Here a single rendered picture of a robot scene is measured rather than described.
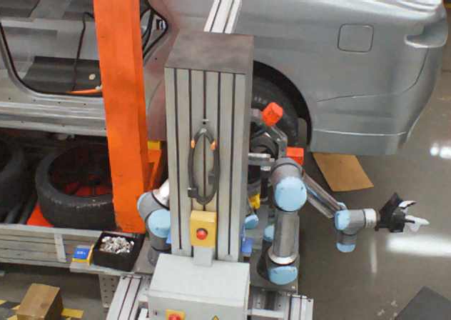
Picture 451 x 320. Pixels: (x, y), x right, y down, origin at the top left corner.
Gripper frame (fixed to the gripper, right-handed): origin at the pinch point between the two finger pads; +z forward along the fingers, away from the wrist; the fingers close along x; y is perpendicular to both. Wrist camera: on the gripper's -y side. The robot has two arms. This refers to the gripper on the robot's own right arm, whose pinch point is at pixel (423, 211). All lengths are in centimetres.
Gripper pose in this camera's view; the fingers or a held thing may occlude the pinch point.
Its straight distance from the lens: 293.6
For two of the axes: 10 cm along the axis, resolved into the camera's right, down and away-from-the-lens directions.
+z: 9.9, -0.5, 1.0
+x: 1.1, 5.0, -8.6
